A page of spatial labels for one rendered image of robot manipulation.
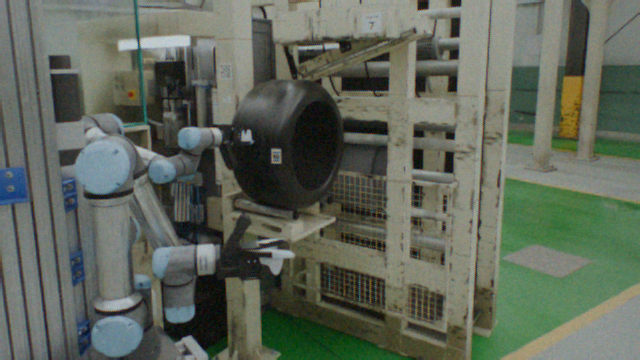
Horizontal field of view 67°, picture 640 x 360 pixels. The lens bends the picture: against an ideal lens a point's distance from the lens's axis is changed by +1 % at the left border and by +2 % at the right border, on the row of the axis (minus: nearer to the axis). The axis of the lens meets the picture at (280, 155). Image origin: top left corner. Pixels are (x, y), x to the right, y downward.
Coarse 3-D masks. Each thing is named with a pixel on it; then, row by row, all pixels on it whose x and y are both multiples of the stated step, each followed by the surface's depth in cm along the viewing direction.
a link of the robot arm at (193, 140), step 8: (184, 128) 166; (192, 128) 166; (200, 128) 169; (208, 128) 173; (184, 136) 165; (192, 136) 164; (200, 136) 166; (208, 136) 169; (184, 144) 165; (192, 144) 164; (200, 144) 167; (208, 144) 170; (192, 152) 167; (200, 152) 169
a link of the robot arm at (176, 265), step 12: (156, 252) 120; (168, 252) 120; (180, 252) 120; (192, 252) 121; (156, 264) 119; (168, 264) 119; (180, 264) 119; (192, 264) 119; (156, 276) 120; (168, 276) 120; (180, 276) 120; (192, 276) 124
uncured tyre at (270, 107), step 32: (256, 96) 203; (288, 96) 196; (320, 96) 209; (256, 128) 194; (288, 128) 192; (320, 128) 239; (256, 160) 194; (288, 160) 194; (320, 160) 240; (256, 192) 205; (288, 192) 199; (320, 192) 216
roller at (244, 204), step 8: (240, 200) 223; (248, 200) 221; (240, 208) 222; (248, 208) 219; (256, 208) 216; (264, 208) 213; (272, 208) 211; (280, 208) 209; (280, 216) 209; (288, 216) 205; (296, 216) 205
